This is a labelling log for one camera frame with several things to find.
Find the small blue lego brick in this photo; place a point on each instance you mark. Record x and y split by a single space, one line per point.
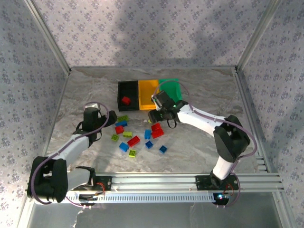
163 149
149 144

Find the long red lego brick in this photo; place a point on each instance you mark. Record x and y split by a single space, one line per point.
133 141

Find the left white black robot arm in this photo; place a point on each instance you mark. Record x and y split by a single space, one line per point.
76 145

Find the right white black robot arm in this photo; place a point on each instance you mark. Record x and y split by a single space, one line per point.
202 121

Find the yellow plastic bin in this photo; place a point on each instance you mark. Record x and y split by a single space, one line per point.
146 92

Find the green plastic bin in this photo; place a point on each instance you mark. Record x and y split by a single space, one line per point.
174 89

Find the black plastic bin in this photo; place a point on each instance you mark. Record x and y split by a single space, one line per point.
129 88

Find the black controller board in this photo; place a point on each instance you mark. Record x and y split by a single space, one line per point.
86 197

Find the controller board with LED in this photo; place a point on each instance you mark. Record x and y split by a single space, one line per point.
221 197

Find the aluminum side rail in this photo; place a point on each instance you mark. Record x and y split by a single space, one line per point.
249 114
57 111

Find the aluminum rear rail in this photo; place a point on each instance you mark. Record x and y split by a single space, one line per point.
154 68

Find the aluminum base rail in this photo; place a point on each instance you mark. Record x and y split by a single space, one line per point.
154 181

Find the aluminum corner post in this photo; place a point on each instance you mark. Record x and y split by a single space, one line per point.
51 40
257 35

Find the aluminum frame leg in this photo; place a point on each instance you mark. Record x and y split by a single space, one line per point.
282 211
25 213

